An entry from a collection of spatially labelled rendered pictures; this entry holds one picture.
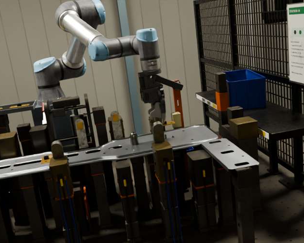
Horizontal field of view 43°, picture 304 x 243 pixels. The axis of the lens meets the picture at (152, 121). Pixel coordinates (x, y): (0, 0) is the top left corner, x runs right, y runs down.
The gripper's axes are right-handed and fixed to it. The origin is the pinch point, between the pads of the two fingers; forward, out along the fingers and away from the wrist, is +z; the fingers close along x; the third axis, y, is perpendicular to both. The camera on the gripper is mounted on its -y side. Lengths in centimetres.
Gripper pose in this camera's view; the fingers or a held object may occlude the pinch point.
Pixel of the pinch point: (163, 119)
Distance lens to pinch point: 151.2
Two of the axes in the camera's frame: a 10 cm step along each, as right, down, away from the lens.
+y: -9.7, 1.8, -1.5
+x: 1.9, 2.3, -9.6
